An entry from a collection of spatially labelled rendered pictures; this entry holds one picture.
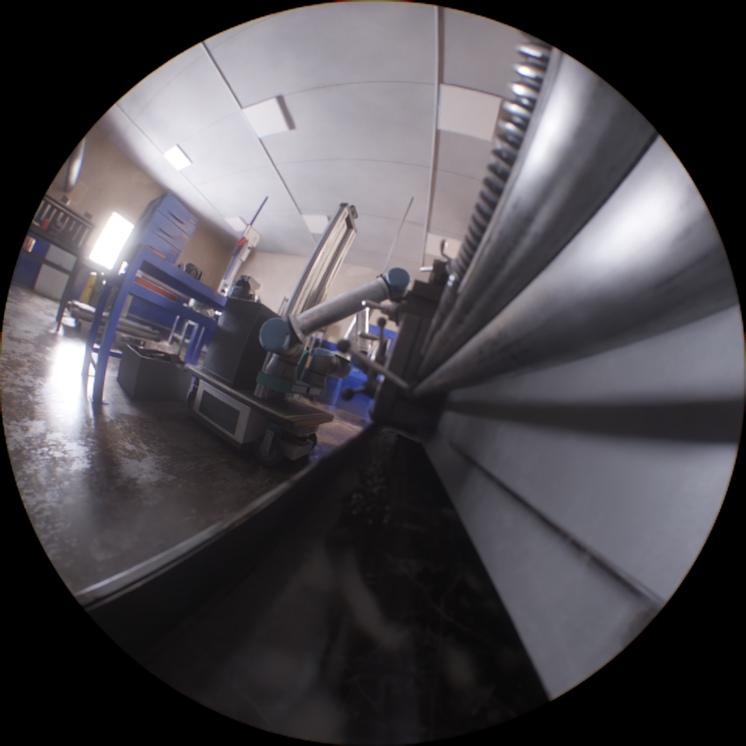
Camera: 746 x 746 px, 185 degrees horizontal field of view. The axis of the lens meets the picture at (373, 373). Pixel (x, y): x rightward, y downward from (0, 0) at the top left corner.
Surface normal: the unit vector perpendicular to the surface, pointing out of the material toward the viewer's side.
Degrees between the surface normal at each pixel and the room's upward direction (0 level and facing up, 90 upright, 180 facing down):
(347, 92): 180
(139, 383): 90
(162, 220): 90
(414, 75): 180
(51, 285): 90
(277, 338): 93
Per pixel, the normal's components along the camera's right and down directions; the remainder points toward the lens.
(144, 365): 0.94, 0.32
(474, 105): -0.32, 0.94
